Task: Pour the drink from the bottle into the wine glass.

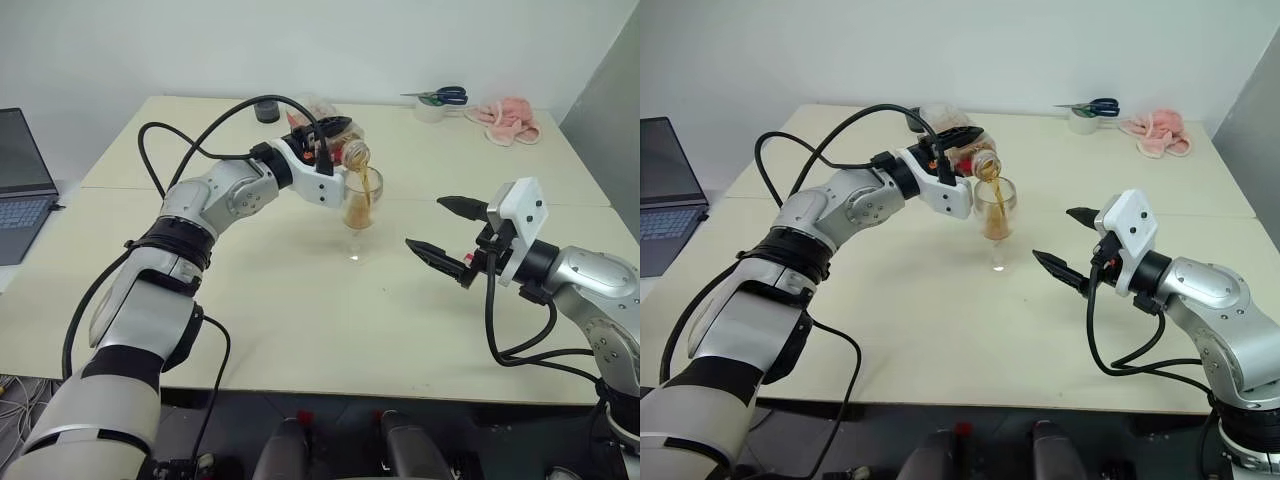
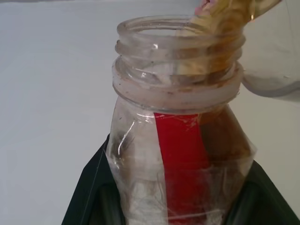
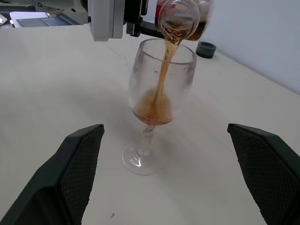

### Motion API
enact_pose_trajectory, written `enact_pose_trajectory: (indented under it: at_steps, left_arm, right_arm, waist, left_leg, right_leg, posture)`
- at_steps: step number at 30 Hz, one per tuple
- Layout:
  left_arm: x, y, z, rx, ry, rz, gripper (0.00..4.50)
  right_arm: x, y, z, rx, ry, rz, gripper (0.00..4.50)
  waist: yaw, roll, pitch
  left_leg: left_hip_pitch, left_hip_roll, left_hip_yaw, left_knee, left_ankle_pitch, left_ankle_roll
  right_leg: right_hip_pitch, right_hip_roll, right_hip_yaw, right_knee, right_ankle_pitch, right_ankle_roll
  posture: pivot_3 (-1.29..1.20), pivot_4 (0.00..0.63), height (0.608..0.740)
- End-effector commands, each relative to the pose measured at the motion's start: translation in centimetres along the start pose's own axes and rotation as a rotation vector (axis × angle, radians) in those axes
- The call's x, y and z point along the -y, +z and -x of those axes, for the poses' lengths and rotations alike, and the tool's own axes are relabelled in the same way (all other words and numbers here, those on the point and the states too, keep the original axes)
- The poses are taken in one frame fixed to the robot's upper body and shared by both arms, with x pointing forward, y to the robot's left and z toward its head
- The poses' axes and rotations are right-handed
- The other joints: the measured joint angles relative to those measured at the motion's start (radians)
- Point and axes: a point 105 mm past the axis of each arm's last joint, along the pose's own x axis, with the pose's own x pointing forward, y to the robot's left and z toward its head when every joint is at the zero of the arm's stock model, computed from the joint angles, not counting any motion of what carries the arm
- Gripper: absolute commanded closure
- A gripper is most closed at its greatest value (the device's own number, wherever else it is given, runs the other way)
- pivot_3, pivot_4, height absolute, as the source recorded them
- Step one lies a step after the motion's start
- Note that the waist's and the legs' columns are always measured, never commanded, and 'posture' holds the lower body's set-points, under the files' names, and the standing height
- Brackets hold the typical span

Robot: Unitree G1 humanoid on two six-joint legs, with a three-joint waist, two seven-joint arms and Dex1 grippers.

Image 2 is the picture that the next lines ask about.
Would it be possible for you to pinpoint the clear plastic cup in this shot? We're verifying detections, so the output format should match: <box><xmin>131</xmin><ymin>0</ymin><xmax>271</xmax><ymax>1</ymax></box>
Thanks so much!
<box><xmin>194</xmin><ymin>0</ymin><xmax>300</xmax><ymax>98</ymax></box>

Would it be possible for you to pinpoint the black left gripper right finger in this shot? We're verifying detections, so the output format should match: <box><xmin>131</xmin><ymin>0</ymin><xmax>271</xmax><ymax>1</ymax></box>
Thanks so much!
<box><xmin>225</xmin><ymin>161</ymin><xmax>300</xmax><ymax>225</ymax></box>

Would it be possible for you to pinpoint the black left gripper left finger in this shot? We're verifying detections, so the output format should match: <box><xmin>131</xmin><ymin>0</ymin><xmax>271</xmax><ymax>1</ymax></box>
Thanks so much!
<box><xmin>61</xmin><ymin>133</ymin><xmax>126</xmax><ymax>225</ymax></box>

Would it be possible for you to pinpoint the clear plastic bottle red label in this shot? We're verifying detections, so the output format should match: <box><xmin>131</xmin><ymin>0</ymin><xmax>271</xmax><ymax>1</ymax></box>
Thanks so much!
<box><xmin>106</xmin><ymin>15</ymin><xmax>258</xmax><ymax>225</ymax></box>

